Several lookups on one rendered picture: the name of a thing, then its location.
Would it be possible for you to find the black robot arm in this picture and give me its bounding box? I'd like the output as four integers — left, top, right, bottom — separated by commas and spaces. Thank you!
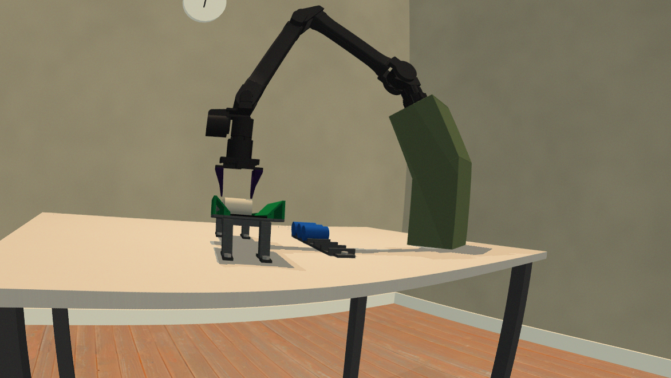
206, 5, 427, 140

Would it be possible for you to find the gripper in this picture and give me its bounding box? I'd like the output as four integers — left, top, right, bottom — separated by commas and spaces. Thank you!
215, 137, 263, 199

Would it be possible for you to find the blue plastic bar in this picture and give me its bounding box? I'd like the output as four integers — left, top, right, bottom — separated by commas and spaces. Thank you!
297, 223, 323, 238
291, 222, 316, 236
301, 226, 329, 241

